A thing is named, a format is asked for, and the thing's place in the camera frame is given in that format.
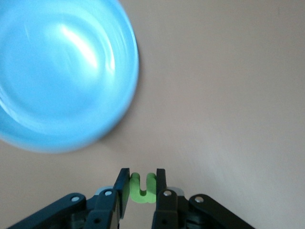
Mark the brown table cover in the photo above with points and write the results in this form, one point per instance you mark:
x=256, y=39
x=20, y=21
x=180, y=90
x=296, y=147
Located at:
x=214, y=71

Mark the blue plate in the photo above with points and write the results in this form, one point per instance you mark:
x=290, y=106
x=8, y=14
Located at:
x=59, y=83

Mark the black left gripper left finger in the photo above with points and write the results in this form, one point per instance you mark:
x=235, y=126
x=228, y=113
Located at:
x=107, y=207

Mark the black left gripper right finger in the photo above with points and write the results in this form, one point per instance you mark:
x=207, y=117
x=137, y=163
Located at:
x=169, y=207

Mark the green lowercase letter n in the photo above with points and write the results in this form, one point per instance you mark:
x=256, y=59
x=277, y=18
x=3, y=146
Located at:
x=143, y=198

